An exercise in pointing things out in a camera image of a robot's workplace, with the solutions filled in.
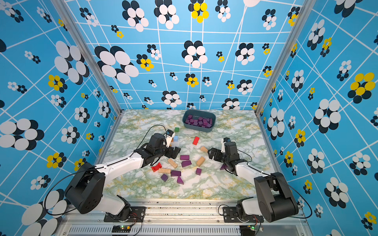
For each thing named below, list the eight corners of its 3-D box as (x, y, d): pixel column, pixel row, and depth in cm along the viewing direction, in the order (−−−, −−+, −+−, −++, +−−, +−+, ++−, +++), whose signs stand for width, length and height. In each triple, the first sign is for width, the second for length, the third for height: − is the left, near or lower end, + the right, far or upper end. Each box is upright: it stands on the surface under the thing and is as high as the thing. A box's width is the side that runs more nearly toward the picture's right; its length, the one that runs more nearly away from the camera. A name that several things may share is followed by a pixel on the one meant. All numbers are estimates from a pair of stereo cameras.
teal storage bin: (181, 132, 109) (181, 128, 106) (183, 112, 122) (182, 109, 118) (216, 131, 109) (217, 128, 106) (214, 112, 122) (214, 108, 118)
